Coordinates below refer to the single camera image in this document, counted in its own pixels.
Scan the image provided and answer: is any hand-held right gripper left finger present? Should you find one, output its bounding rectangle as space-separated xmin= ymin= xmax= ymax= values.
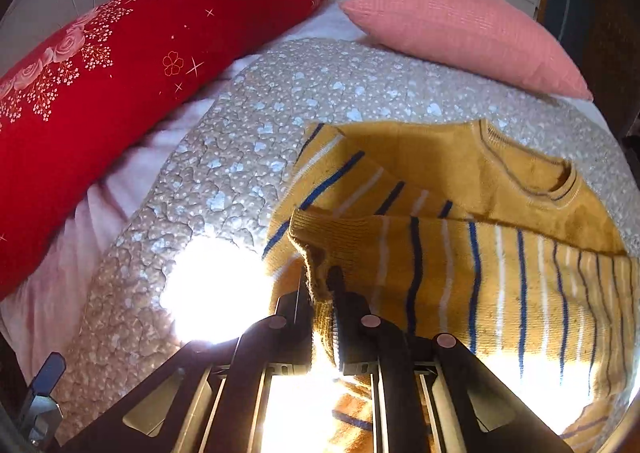
xmin=60 ymin=291 xmax=315 ymax=453

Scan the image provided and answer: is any grey heart-print quilt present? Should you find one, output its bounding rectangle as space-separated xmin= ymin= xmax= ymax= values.
xmin=52 ymin=39 xmax=631 ymax=449

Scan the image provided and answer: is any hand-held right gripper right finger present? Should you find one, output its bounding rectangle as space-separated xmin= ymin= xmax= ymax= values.
xmin=327 ymin=267 xmax=576 ymax=453

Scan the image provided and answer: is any pink pillow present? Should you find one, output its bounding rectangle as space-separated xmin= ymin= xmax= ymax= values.
xmin=340 ymin=0 xmax=594 ymax=100

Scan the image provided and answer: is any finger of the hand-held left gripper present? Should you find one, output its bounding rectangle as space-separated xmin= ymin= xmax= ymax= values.
xmin=19 ymin=353 xmax=67 ymax=449

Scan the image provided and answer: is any yellow striped knit sweater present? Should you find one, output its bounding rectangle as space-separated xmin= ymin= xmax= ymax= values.
xmin=262 ymin=119 xmax=640 ymax=453

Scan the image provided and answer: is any red floral pillow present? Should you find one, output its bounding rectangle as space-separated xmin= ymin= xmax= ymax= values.
xmin=0 ymin=0 xmax=336 ymax=301

